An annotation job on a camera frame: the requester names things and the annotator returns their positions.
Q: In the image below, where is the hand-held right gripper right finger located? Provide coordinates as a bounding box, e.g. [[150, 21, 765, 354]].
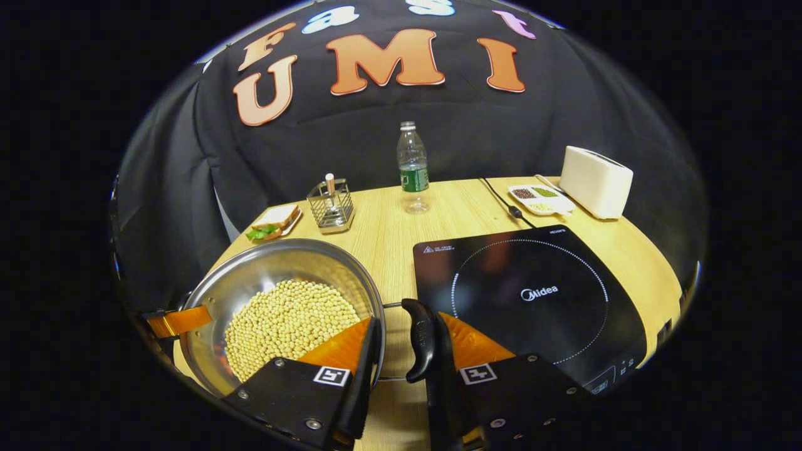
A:
[[426, 311, 602, 451]]

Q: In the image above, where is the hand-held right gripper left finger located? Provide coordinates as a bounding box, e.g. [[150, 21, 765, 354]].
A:
[[222, 316, 383, 450]]

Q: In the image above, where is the pile of yellow soybeans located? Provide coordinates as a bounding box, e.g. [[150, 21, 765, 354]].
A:
[[224, 279, 362, 383]]

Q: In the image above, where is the stainless steel pot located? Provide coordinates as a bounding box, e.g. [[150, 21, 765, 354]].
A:
[[179, 238, 436, 398]]

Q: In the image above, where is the black induction cooktop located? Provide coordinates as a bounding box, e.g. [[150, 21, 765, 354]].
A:
[[412, 224, 648, 395]]

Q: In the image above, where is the sandwich with lettuce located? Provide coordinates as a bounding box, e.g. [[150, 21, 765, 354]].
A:
[[246, 204, 301, 242]]

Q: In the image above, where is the small white plate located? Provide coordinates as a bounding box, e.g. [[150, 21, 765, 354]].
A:
[[251, 204, 303, 241]]

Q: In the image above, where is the clear plastic water bottle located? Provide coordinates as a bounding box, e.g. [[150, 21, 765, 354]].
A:
[[397, 121, 431, 215]]

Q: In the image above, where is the white divided dish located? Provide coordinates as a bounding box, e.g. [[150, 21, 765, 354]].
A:
[[508, 184, 576, 217]]

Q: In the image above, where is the black backdrop cloth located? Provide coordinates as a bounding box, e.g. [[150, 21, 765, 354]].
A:
[[113, 0, 709, 314]]

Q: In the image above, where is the white toaster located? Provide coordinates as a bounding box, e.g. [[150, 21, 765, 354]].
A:
[[560, 145, 634, 220]]

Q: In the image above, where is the metal wire basket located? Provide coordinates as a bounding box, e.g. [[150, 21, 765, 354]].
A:
[[307, 179, 356, 234]]

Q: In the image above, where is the black power cable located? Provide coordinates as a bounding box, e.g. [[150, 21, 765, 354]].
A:
[[479, 177, 537, 229]]

